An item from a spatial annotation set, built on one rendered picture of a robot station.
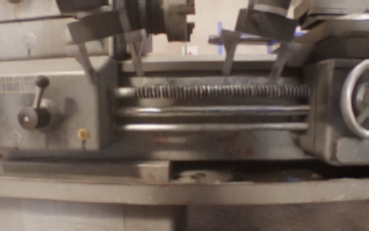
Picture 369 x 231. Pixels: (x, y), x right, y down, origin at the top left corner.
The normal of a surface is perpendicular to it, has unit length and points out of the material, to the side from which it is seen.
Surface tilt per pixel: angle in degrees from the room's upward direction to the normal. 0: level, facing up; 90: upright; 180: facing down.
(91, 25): 113
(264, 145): 90
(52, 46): 90
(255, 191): 90
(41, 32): 90
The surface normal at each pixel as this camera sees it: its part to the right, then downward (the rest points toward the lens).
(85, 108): -0.04, 0.09
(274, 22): 0.11, 0.47
